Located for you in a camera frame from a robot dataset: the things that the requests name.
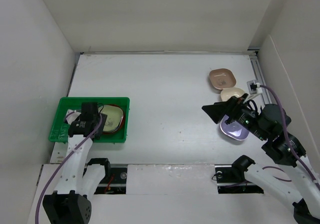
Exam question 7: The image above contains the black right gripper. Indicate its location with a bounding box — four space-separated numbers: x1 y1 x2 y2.
201 92 268 140

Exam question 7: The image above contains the cream square plate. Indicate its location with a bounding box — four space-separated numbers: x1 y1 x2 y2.
220 87 245 102

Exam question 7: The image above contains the green square plate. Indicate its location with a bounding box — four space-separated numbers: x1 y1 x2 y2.
101 104 125 134

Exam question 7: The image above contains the red round plate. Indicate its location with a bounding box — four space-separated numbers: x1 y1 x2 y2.
102 105 126 136

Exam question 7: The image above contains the pink square plate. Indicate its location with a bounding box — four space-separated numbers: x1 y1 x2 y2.
209 68 237 90

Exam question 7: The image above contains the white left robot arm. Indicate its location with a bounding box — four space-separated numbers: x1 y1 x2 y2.
35 102 112 224

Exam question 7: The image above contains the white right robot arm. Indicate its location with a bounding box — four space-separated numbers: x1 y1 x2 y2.
202 94 320 224

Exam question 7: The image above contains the green plastic bin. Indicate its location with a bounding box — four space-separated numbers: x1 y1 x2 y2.
48 97 130 143

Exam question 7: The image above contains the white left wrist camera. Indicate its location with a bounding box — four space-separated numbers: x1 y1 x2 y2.
64 109 81 125

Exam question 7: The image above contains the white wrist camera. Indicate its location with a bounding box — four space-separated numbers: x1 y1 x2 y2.
246 80 263 101
64 109 81 125

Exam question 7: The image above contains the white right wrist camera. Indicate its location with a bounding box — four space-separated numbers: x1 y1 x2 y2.
246 80 263 101

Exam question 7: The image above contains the aluminium rail right side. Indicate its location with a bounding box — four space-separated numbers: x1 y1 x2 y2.
247 49 272 104

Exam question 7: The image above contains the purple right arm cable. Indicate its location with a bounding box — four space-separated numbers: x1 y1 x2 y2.
259 84 320 185

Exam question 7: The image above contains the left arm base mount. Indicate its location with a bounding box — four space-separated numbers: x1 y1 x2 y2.
95 164 128 195

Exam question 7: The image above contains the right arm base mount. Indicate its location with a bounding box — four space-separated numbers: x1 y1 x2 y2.
211 165 264 194

